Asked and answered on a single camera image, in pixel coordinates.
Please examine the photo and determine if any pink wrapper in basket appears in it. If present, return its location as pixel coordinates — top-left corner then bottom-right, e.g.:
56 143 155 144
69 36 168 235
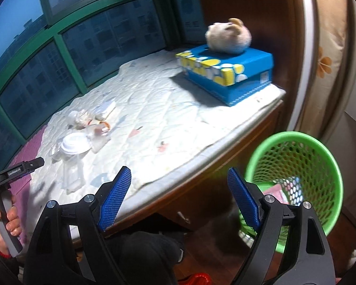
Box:
262 184 289 204

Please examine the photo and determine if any white plastic cup lid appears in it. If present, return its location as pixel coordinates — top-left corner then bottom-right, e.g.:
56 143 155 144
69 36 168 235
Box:
60 132 91 155

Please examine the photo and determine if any white quilted mattress pad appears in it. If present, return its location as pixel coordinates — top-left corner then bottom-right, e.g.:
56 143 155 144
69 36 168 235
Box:
26 48 287 238

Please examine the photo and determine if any floral beige curtain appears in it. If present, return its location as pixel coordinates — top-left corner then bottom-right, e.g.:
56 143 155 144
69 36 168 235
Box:
297 0 348 138

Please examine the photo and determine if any person's left hand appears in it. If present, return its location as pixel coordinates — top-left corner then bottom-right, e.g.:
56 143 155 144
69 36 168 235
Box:
0 204 23 256

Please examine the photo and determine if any white styrofoam block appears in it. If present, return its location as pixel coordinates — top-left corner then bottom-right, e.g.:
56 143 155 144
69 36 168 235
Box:
94 100 116 121

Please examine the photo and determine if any green mesh trash basket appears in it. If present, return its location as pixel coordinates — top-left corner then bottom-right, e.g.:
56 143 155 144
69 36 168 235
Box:
238 131 344 254

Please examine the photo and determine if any beige plush toy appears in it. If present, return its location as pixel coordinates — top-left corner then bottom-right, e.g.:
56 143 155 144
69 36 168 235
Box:
205 17 252 55

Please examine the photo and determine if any green window frame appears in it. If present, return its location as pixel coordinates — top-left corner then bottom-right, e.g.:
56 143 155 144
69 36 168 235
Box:
0 0 184 162

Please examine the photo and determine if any blue yellow tissue box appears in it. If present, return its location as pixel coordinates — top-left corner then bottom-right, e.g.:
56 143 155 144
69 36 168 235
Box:
175 45 274 107

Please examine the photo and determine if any orange peel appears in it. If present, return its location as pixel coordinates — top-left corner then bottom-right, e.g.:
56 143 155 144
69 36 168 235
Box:
99 121 110 131

